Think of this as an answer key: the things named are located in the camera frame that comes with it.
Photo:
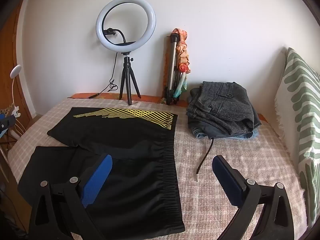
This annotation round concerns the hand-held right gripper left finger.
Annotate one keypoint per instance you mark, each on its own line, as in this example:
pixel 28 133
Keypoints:
pixel 96 180

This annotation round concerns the white clip lamp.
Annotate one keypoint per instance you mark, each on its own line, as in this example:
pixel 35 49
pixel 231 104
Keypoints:
pixel 15 70

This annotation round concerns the pink plaid blanket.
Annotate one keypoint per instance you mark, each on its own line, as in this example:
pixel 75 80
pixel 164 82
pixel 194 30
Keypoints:
pixel 237 150

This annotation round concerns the small black tripod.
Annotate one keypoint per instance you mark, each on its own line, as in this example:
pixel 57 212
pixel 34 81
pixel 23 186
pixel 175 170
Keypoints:
pixel 126 72

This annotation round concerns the blue jeans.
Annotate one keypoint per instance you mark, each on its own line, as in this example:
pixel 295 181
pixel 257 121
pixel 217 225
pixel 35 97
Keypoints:
pixel 245 135

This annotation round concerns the folded silver tripod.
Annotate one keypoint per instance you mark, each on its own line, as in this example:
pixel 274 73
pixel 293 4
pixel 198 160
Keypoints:
pixel 172 62

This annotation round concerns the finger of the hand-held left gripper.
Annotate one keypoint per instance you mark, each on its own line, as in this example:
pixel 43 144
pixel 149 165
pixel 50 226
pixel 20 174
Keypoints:
pixel 6 125

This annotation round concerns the black gooseneck phone holder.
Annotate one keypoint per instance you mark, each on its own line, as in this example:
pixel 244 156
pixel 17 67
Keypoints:
pixel 121 33

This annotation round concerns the green white patterned pillow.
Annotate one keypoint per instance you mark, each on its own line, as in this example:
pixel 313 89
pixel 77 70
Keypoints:
pixel 300 105

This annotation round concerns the grey tweed pants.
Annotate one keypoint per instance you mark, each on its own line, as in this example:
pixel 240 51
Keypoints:
pixel 220 105

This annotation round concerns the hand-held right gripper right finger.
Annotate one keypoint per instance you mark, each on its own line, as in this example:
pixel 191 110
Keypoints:
pixel 228 180

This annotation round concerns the wooden door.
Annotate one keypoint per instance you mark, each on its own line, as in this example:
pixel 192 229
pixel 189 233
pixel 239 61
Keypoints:
pixel 17 42

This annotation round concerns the folded tripod with orange cloth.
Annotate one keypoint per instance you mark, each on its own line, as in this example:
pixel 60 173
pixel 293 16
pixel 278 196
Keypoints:
pixel 182 55

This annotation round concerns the black pants with yellow print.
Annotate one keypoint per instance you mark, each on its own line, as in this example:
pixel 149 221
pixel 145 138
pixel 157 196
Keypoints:
pixel 125 135

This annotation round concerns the dark folded pants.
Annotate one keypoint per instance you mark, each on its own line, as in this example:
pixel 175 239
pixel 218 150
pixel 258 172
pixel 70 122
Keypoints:
pixel 215 132

